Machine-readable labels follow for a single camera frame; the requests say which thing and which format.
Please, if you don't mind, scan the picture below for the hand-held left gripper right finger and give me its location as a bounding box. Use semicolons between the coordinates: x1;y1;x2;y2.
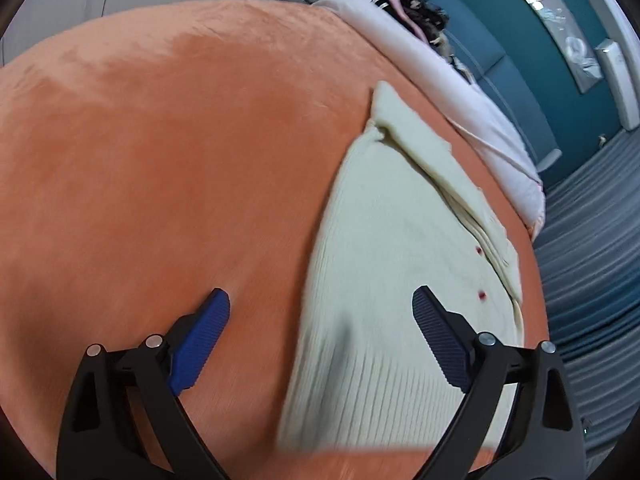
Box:
411;285;587;480

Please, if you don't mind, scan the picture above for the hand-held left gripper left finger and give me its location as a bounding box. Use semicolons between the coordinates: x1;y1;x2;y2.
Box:
56;288;231;480

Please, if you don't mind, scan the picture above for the cream knit sweater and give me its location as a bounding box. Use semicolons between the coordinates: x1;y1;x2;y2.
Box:
276;81;524;452

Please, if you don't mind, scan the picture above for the pile of dark clothes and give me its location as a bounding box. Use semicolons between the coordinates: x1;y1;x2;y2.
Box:
369;0;474;83

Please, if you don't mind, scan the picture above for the grey striped rug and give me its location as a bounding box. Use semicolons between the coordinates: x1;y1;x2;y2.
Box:
530;127;640;466

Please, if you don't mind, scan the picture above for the orange plush blanket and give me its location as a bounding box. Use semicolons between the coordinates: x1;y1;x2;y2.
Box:
0;0;550;476

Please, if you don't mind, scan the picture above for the teal padded headboard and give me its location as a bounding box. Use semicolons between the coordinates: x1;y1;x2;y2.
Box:
320;0;628;177

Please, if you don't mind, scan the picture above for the silver framed wall picture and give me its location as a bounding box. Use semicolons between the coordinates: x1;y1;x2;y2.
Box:
492;0;608;94

